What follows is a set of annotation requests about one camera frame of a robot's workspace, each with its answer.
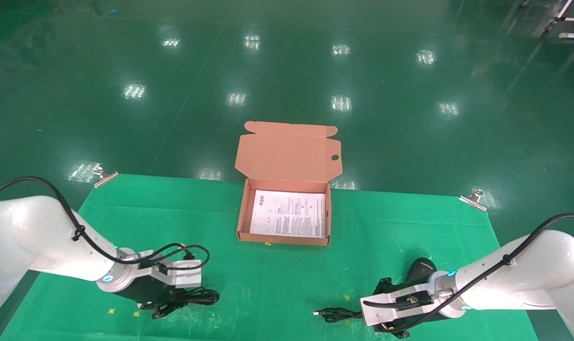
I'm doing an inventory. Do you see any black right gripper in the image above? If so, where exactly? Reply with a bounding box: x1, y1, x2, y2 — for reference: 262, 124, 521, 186
373, 275, 441, 339

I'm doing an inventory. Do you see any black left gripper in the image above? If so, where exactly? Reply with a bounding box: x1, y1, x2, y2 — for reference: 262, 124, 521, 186
115, 278, 198, 320

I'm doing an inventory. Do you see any black data cable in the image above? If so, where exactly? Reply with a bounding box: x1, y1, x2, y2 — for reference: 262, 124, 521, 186
139, 287, 220, 319

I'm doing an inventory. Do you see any black computer mouse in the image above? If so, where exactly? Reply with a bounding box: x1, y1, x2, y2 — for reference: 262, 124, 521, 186
406, 258, 438, 286

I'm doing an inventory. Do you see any orange cardboard box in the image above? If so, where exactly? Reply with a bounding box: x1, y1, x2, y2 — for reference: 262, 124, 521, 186
234, 121, 343, 247

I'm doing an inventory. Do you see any green table mat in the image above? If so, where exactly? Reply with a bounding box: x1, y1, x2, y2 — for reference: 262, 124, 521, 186
0, 173, 539, 341

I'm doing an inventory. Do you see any metal binder clip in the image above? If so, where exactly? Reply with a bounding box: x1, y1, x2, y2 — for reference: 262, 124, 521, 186
459, 189, 488, 212
93, 166, 119, 189

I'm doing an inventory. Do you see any white printed instruction sheet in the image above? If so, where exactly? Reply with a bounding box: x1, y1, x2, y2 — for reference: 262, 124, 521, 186
249, 189, 327, 239

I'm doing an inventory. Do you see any white metal rack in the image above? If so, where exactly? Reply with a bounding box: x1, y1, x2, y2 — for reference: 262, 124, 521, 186
544, 0, 574, 41

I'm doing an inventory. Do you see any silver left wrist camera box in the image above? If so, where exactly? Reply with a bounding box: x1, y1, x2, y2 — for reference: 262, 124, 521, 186
140, 258, 203, 288

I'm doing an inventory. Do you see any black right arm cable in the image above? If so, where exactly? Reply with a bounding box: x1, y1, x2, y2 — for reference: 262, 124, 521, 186
363, 213, 574, 333

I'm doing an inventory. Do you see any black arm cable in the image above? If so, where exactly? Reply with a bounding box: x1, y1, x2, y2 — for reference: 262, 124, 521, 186
363, 213, 574, 333
0, 176, 211, 272

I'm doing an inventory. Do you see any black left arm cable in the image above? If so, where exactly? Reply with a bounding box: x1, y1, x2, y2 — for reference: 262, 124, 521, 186
0, 176, 211, 272

